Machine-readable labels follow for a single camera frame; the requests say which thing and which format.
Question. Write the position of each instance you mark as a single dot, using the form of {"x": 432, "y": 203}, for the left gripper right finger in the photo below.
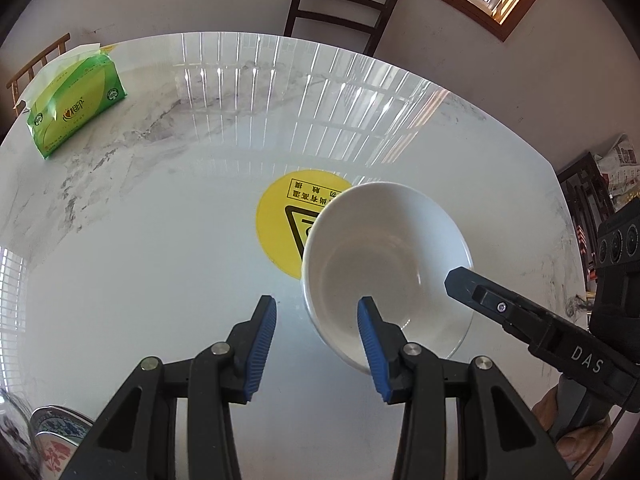
{"x": 498, "y": 435}

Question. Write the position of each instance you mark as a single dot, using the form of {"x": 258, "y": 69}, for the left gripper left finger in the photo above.
{"x": 134, "y": 436}

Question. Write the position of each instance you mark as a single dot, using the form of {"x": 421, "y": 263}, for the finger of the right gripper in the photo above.
{"x": 517, "y": 316}

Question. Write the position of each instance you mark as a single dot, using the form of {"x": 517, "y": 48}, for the white pink-flower plate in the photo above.
{"x": 58, "y": 433}

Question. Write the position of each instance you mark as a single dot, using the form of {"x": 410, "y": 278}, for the white Dog bowl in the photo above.
{"x": 396, "y": 245}

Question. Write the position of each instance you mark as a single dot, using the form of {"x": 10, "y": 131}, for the dark wooden side cabinet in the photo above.
{"x": 588, "y": 202}

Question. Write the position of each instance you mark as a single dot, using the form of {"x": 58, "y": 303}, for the papers on cabinet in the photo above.
{"x": 619, "y": 167}

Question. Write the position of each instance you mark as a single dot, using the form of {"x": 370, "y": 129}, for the yellow warning sticker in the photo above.
{"x": 287, "y": 211}

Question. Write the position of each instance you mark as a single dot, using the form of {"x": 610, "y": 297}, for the green tissue pack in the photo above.
{"x": 67, "y": 93}

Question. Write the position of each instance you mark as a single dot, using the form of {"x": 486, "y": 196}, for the light wooden chair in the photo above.
{"x": 29, "y": 70}

